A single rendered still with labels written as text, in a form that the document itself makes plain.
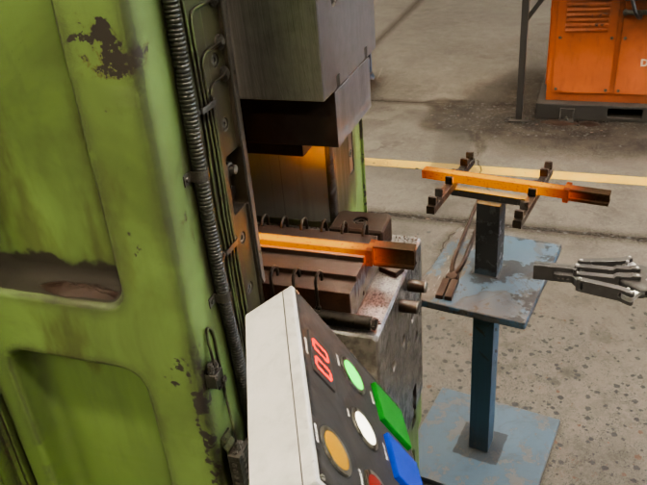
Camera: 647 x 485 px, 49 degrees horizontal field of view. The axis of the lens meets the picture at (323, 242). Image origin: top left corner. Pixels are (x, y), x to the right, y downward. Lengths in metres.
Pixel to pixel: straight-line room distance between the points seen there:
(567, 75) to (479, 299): 3.14
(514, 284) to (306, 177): 0.63
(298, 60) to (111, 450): 0.82
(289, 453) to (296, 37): 0.61
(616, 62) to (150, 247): 4.09
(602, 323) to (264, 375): 2.23
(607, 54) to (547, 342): 2.42
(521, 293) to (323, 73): 0.98
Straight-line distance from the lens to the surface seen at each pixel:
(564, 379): 2.68
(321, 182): 1.64
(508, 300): 1.86
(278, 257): 1.44
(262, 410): 0.82
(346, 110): 1.22
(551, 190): 1.81
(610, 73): 4.85
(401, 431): 1.03
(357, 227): 1.54
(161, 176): 0.97
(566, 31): 4.78
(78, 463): 1.56
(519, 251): 2.07
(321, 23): 1.09
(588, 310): 3.03
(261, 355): 0.89
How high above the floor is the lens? 1.73
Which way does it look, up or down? 30 degrees down
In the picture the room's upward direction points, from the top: 5 degrees counter-clockwise
